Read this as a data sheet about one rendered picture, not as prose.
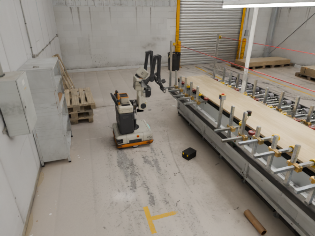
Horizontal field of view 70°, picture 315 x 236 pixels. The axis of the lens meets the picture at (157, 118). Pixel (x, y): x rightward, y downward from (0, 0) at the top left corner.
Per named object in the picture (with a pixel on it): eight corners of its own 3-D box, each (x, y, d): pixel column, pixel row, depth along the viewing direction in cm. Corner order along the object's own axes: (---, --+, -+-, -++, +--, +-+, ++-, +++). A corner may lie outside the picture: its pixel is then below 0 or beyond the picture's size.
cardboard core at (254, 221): (261, 231, 247) (244, 210, 273) (259, 236, 250) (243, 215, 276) (267, 229, 249) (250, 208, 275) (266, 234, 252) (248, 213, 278)
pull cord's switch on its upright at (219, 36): (214, 84, 532) (219, 34, 485) (211, 82, 545) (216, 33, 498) (217, 84, 534) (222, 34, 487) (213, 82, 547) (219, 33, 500)
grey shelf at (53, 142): (41, 166, 361) (15, 70, 295) (48, 139, 439) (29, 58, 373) (71, 162, 373) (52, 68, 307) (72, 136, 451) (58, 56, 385)
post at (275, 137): (266, 174, 246) (276, 136, 225) (264, 173, 249) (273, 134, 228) (269, 173, 247) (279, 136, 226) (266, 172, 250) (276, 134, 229)
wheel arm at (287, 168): (273, 174, 202) (274, 171, 200) (270, 172, 205) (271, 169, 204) (316, 164, 215) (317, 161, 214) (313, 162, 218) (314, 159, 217)
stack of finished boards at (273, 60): (289, 63, 1015) (290, 59, 1008) (245, 67, 944) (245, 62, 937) (276, 60, 1080) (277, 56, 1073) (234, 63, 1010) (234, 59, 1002)
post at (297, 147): (285, 187, 222) (298, 145, 202) (282, 184, 225) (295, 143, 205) (288, 186, 223) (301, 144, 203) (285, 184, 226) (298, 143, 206)
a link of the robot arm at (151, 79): (152, 53, 363) (153, 54, 354) (160, 54, 368) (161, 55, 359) (147, 80, 380) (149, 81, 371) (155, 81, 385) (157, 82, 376)
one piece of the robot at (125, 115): (120, 141, 400) (116, 97, 364) (116, 127, 447) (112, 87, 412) (138, 138, 409) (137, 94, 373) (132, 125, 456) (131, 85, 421)
